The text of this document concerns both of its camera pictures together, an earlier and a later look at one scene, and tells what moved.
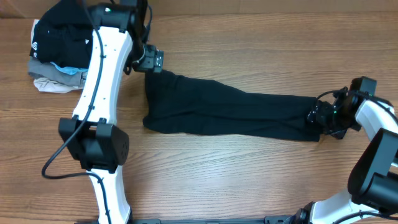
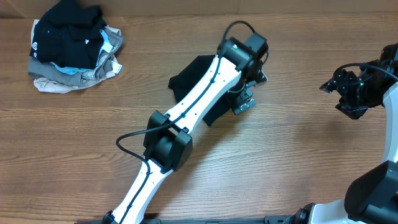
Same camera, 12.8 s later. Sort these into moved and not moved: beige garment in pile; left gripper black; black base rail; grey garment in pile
Moved: left gripper black
Not moved: beige garment in pile; grey garment in pile; black base rail
